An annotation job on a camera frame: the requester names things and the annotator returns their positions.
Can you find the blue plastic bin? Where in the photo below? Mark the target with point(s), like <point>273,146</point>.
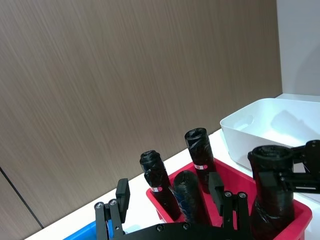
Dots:
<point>80,233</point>

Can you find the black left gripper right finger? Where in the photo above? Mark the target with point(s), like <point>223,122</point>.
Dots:
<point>232,210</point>

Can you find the red plastic bin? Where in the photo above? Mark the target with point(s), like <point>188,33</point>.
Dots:
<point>303,225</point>

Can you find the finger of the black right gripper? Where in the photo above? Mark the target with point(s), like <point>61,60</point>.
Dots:
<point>311,155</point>
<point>268,181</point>

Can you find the white plastic bin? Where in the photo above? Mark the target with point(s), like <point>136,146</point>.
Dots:
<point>237,140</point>

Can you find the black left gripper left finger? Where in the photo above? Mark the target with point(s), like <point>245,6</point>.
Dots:
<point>123,200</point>

